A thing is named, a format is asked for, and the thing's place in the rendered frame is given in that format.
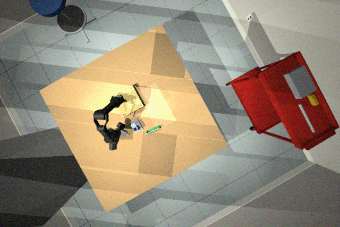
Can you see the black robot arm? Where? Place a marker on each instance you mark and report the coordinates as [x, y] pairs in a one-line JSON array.
[[110, 136]]

